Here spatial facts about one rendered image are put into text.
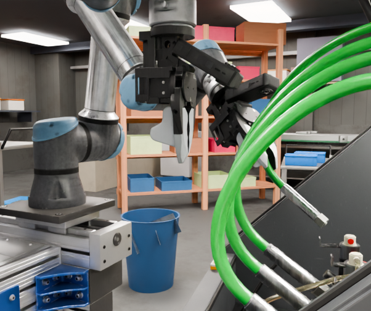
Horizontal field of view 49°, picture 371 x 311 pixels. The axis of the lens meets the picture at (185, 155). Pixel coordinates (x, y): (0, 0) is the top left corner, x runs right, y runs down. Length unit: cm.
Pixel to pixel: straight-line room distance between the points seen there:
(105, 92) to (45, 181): 29
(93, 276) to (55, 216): 18
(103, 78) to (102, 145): 19
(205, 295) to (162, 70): 41
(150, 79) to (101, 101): 53
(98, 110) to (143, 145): 407
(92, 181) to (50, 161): 584
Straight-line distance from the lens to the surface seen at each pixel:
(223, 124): 81
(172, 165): 805
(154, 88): 64
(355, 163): 94
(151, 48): 66
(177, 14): 64
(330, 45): 72
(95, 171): 687
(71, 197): 110
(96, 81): 116
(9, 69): 1007
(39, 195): 111
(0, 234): 125
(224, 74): 61
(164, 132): 64
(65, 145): 109
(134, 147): 521
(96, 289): 109
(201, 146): 543
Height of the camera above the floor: 128
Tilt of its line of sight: 6 degrees down
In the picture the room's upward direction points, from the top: straight up
